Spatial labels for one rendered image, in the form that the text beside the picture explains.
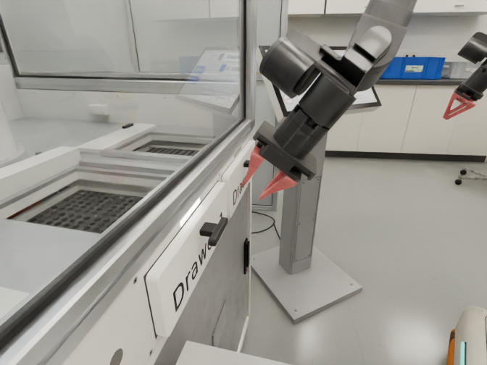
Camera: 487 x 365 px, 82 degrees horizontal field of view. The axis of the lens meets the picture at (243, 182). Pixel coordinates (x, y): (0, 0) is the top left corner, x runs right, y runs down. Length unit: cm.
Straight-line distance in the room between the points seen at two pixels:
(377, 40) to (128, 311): 42
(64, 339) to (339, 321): 139
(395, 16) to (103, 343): 49
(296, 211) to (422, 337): 80
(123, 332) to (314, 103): 35
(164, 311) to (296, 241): 120
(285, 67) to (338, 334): 132
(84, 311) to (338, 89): 35
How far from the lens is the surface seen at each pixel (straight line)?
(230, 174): 63
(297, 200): 142
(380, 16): 44
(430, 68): 382
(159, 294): 39
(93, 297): 31
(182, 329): 60
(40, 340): 28
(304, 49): 42
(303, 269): 172
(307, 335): 150
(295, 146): 39
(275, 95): 111
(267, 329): 149
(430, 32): 438
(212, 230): 47
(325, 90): 38
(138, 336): 41
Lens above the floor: 118
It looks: 25 degrees down
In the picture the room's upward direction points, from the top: straight up
